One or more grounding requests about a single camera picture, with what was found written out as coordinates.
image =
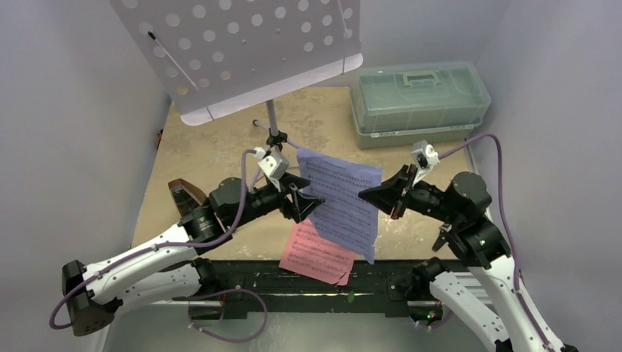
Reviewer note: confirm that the brown wooden metronome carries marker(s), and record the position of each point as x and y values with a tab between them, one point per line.
187	197

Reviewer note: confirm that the pink paper folder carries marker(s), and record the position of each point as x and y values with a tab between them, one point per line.
308	254

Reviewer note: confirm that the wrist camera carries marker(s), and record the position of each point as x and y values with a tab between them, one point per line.
425	159
273	164

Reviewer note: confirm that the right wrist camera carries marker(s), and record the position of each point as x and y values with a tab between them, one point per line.
425	159

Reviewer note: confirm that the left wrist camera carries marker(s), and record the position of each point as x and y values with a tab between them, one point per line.
273	164

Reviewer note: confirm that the black handled tool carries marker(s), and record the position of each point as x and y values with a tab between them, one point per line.
441	239

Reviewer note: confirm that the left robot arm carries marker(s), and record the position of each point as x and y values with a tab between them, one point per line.
169	265

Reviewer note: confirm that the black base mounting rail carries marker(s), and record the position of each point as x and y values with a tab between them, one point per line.
393	288

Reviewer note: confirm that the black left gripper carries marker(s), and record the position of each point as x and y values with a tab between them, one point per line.
302	203

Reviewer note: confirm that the translucent green storage box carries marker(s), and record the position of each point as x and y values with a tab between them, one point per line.
402	104

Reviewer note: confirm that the white sheet music pages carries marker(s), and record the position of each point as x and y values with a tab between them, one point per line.
344	218

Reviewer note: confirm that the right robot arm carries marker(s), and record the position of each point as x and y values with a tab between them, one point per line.
512	322

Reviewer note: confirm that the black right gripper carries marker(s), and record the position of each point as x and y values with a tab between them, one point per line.
401	192

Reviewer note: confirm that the lilac perforated music stand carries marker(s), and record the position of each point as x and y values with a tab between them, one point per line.
215	58

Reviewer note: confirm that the aluminium frame rails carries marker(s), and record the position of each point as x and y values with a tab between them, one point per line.
332	268

